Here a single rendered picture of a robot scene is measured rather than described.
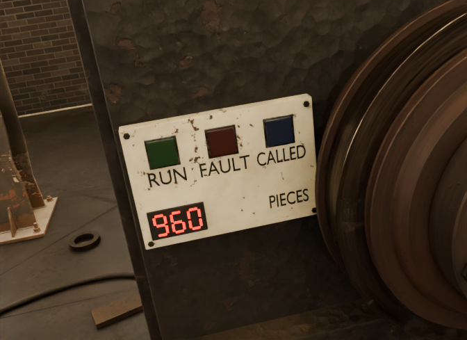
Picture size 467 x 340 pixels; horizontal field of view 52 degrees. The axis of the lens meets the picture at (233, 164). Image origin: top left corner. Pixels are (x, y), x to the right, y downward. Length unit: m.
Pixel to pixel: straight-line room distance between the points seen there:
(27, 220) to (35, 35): 3.70
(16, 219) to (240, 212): 2.84
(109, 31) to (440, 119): 0.40
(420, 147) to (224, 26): 0.28
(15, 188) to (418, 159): 3.00
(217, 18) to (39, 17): 6.11
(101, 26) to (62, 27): 6.04
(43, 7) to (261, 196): 6.12
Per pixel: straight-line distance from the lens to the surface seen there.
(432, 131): 0.56
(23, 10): 6.73
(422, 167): 0.55
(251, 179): 0.67
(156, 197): 0.67
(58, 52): 6.71
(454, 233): 0.55
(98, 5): 0.63
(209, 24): 0.63
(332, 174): 0.60
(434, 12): 0.64
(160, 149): 0.64
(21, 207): 3.41
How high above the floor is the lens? 1.41
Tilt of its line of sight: 22 degrees down
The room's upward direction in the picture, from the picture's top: 8 degrees counter-clockwise
